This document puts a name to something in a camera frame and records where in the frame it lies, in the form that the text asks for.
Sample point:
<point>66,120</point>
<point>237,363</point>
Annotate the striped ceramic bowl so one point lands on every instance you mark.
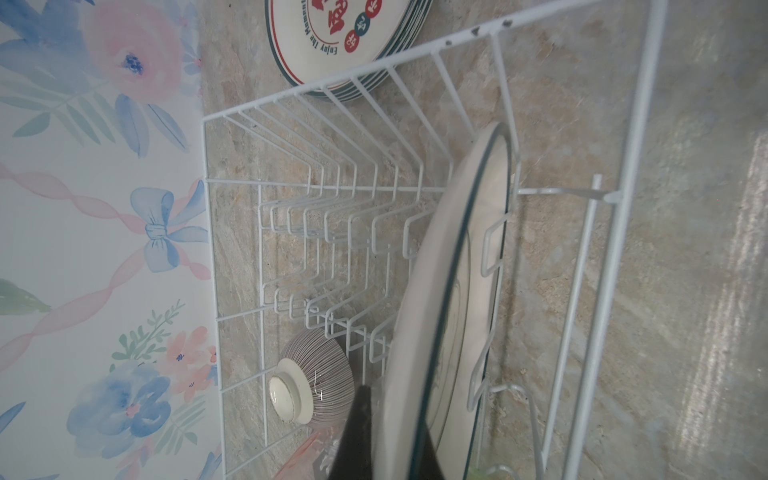
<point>313,383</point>

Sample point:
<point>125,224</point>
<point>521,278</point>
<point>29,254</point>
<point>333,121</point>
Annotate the green plastic cup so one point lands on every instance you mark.
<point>490,473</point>

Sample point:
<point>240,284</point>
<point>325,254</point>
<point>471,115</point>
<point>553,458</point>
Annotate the white wire dish rack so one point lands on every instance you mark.
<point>320,197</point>

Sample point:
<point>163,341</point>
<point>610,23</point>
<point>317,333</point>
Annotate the pink plastic cup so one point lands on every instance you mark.
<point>314,459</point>

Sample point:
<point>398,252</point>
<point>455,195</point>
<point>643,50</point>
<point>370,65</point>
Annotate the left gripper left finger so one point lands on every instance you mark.
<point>353,460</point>

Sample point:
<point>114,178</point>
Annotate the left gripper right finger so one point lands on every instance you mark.
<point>429,468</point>

